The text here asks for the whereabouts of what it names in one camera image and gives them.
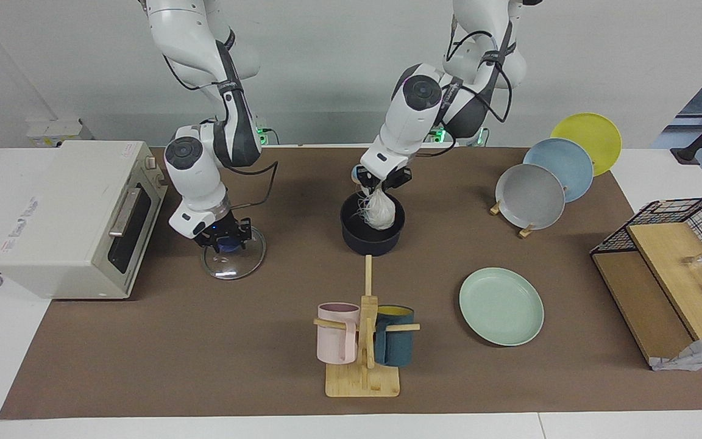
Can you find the marble pattern bag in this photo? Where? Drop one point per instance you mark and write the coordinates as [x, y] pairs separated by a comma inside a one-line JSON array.
[[698, 353]]

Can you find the grey plate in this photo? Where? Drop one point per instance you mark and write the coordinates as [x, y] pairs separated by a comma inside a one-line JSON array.
[[531, 198]]

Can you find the pink mug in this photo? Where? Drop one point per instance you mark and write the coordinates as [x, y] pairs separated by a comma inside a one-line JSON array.
[[336, 335]]

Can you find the white vermicelli bundle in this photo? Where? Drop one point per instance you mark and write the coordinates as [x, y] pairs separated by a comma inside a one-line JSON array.
[[381, 210]]

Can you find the beige toaster oven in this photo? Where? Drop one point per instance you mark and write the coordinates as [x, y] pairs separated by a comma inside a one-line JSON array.
[[64, 213]]

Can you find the wooden plate rack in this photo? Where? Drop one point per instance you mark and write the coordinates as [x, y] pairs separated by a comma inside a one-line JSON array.
[[526, 231]]

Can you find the brown table mat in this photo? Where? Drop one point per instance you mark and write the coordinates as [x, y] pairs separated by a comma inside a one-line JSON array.
[[205, 353]]

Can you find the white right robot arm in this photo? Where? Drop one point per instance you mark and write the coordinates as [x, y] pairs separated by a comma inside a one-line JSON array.
[[192, 164]]

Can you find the yellow plate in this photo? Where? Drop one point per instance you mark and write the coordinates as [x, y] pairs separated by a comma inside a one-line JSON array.
[[595, 131]]

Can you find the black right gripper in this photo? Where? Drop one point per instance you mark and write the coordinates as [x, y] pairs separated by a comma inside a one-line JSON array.
[[220, 230]]

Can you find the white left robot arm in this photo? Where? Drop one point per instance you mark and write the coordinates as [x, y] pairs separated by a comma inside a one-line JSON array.
[[418, 97]]

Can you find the light blue plate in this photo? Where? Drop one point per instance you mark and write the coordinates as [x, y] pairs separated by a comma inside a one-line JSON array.
[[570, 164]]

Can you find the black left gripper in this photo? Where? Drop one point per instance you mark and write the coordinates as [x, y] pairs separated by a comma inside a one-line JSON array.
[[395, 175]]

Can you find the dark teal mug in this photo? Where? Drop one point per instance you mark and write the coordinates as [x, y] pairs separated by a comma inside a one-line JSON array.
[[395, 341]]

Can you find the green plate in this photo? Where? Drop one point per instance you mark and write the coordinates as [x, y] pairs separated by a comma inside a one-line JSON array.
[[500, 305]]

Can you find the wooden mug tree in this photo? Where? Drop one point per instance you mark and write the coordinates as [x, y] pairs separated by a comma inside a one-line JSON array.
[[363, 381]]

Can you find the glass lid blue knob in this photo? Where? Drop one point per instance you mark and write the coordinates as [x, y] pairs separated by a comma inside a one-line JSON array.
[[235, 265]]

